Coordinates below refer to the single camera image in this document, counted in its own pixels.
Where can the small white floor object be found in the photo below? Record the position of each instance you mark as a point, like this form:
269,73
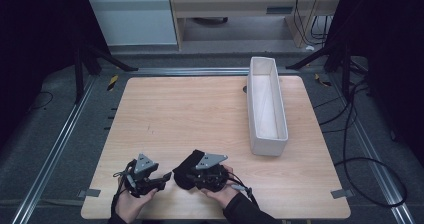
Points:
310,47

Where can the person's right hand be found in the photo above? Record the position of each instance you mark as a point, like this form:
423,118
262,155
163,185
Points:
228,192

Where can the yellow black tape strip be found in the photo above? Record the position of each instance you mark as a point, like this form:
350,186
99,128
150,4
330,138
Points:
321,80
112,82

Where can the aluminium floor rail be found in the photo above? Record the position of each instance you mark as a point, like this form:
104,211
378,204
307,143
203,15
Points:
186,71
373,154
50,157

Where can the person's left hand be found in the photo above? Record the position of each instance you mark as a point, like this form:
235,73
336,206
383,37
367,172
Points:
131,205

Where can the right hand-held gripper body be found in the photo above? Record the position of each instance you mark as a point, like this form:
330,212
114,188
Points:
211,179

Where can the black metal stand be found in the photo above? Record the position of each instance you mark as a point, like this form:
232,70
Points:
345,64
80,74

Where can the white fabric storage box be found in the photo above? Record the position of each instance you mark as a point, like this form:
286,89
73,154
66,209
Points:
266,110

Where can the white cabinet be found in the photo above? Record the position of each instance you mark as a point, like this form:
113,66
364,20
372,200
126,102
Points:
133,19

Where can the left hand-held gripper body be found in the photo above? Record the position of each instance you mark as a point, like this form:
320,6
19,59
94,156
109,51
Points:
143,174

